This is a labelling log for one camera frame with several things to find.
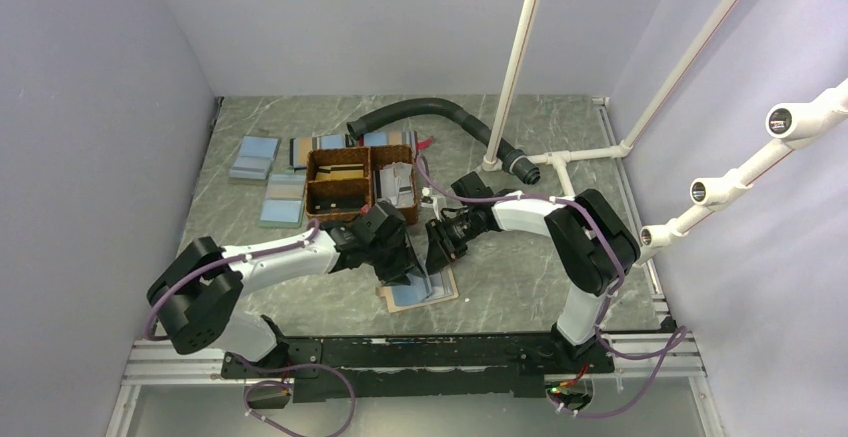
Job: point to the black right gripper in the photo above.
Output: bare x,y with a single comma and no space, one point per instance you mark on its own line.
442,250

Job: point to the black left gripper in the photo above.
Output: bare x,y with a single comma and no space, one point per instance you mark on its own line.
405,263

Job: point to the blue credit cards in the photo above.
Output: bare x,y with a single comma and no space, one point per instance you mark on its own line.
424,290

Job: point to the tan leather card holder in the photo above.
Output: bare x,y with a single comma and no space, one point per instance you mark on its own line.
383,292

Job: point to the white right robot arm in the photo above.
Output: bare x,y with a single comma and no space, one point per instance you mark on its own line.
595,247

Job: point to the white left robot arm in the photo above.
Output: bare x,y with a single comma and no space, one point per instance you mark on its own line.
193,302

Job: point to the grey cards in basket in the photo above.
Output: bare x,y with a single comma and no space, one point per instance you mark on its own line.
394,184

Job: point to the row of cards behind basket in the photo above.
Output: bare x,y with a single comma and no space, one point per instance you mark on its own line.
301,146

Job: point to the blue card stack far left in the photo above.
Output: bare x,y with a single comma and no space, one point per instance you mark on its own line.
255,158

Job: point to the brown woven divided basket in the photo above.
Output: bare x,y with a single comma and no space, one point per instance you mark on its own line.
373,157

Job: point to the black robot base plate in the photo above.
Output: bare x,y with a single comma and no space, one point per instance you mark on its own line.
521,364

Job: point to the aluminium frame rail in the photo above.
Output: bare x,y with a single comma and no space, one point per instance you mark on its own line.
156,364

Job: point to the white PVC pipe frame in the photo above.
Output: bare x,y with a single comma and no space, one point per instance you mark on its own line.
791,127

